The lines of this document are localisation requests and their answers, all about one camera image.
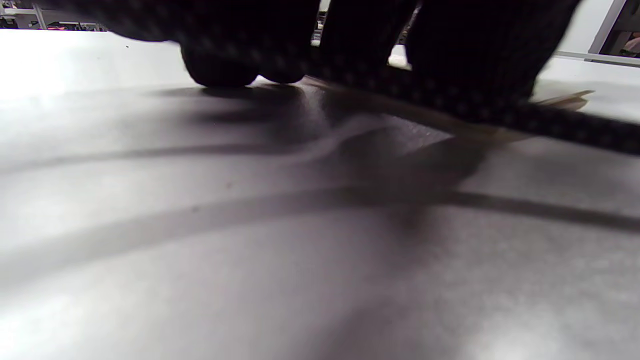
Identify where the beige spiral notebook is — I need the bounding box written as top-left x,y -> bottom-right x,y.
300,75 -> 596,146

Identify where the person's left hand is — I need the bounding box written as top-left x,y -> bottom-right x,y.
30,0 -> 583,110

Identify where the black braided glove cable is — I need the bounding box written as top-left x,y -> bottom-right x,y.
307,47 -> 640,157

